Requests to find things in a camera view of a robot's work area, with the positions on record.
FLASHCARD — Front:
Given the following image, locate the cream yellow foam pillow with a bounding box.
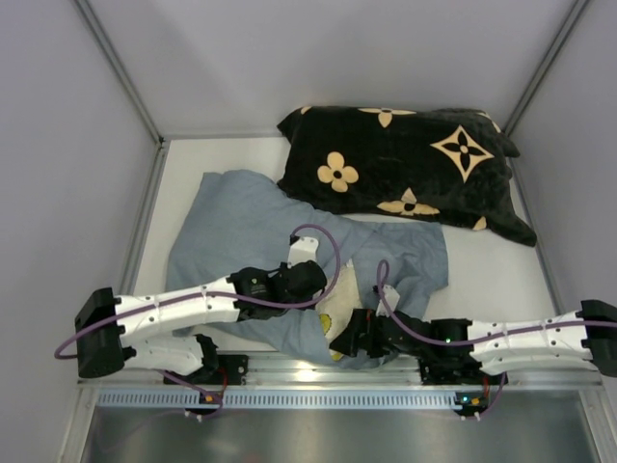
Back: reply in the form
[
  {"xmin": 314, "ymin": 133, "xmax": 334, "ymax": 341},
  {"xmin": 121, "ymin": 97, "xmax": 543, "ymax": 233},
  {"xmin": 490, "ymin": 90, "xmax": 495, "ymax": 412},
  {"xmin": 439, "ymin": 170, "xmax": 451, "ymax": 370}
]
[{"xmin": 315, "ymin": 260, "xmax": 362, "ymax": 344}]

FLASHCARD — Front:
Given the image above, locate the beige green blue pillowcase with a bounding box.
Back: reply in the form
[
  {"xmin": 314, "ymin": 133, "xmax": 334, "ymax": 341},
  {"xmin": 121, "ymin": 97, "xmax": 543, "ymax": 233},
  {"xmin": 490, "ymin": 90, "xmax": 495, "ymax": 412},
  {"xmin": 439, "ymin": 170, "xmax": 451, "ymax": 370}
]
[{"xmin": 165, "ymin": 170, "xmax": 448, "ymax": 363}]

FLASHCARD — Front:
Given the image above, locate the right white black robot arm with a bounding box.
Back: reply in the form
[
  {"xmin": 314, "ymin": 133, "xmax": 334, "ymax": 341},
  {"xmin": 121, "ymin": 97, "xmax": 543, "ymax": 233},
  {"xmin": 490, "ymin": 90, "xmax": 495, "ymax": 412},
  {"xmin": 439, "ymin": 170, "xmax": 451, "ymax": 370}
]
[{"xmin": 330, "ymin": 300, "xmax": 616, "ymax": 386}]

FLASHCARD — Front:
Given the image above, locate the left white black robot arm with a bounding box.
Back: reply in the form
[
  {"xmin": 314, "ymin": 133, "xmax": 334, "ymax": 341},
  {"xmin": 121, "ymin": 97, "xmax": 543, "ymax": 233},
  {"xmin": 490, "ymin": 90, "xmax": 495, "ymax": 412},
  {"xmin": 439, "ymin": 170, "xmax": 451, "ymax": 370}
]
[{"xmin": 74, "ymin": 260, "xmax": 327, "ymax": 384}]

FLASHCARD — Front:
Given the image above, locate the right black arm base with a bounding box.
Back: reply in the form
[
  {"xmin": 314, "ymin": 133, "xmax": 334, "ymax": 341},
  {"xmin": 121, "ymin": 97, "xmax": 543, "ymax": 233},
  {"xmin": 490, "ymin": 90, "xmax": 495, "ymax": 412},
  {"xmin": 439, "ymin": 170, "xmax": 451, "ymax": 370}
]
[{"xmin": 418, "ymin": 357, "xmax": 501, "ymax": 386}]

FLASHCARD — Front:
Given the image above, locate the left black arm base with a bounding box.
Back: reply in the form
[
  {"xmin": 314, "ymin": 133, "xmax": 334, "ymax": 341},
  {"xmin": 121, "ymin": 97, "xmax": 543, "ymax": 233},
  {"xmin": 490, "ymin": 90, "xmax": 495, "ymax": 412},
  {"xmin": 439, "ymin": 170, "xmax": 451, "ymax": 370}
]
[{"xmin": 173, "ymin": 354, "xmax": 249, "ymax": 386}]

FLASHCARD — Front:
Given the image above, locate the black floral plush pillow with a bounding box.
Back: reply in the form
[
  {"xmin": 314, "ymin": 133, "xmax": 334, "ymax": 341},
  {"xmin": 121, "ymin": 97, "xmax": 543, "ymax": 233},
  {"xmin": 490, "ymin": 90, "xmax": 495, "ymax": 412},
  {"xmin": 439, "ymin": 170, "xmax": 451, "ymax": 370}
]
[{"xmin": 278, "ymin": 106, "xmax": 537, "ymax": 247}]

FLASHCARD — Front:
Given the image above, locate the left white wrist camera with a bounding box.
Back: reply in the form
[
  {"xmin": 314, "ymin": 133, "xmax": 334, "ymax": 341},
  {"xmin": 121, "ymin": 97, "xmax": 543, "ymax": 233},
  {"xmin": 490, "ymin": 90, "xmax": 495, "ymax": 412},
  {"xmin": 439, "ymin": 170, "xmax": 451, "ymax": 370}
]
[{"xmin": 287, "ymin": 235, "xmax": 319, "ymax": 267}]

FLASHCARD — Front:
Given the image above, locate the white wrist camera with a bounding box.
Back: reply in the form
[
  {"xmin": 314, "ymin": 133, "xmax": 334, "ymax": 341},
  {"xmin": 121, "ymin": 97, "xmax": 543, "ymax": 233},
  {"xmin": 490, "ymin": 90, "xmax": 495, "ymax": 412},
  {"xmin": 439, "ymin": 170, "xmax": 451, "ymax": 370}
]
[
  {"xmin": 373, "ymin": 285, "xmax": 400, "ymax": 316},
  {"xmin": 287, "ymin": 235, "xmax": 319, "ymax": 267}
]

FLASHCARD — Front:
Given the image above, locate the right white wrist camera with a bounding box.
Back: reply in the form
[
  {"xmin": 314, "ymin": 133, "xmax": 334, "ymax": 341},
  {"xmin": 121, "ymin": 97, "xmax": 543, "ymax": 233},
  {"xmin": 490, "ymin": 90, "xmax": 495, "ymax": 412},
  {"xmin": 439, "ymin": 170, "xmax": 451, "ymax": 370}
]
[{"xmin": 373, "ymin": 285, "xmax": 400, "ymax": 316}]

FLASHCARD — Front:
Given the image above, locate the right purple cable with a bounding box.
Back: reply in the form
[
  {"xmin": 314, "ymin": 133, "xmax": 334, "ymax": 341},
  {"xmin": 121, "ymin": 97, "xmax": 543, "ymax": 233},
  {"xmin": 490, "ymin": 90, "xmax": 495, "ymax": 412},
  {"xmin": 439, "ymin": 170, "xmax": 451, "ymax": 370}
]
[{"xmin": 375, "ymin": 259, "xmax": 617, "ymax": 344}]

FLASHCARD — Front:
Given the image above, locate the purple cable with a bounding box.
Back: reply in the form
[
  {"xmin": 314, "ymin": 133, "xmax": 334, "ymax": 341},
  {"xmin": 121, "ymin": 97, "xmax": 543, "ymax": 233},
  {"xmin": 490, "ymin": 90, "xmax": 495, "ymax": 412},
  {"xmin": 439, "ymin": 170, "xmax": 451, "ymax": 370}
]
[
  {"xmin": 53, "ymin": 223, "xmax": 341, "ymax": 361},
  {"xmin": 375, "ymin": 259, "xmax": 617, "ymax": 344}
]

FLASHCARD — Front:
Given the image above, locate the aluminium mounting rail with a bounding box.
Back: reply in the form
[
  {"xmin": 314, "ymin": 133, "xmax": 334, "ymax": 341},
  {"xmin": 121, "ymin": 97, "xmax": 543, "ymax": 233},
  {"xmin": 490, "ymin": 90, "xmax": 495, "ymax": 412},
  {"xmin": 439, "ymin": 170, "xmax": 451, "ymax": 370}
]
[{"xmin": 78, "ymin": 350, "xmax": 597, "ymax": 380}]

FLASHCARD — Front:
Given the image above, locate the slotted grey cable duct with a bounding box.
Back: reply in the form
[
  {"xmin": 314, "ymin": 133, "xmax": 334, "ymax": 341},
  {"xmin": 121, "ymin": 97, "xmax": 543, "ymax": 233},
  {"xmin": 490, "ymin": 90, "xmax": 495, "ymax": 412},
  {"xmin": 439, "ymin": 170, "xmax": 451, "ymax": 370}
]
[{"xmin": 96, "ymin": 388, "xmax": 486, "ymax": 411}]

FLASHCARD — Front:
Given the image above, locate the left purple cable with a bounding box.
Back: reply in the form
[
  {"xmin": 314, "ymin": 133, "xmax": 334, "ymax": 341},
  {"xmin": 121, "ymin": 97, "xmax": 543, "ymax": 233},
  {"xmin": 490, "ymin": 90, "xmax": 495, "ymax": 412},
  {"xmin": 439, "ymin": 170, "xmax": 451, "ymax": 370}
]
[{"xmin": 53, "ymin": 223, "xmax": 341, "ymax": 361}]

